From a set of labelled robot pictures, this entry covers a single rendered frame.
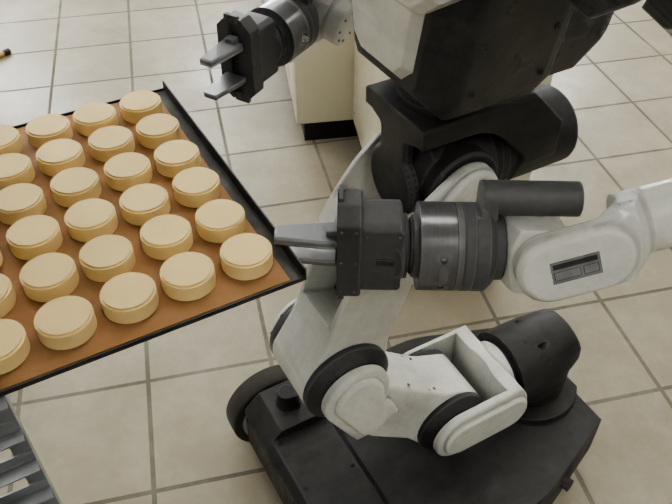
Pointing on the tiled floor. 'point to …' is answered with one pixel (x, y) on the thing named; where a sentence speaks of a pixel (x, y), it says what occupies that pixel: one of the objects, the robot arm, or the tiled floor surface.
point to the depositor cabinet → (324, 89)
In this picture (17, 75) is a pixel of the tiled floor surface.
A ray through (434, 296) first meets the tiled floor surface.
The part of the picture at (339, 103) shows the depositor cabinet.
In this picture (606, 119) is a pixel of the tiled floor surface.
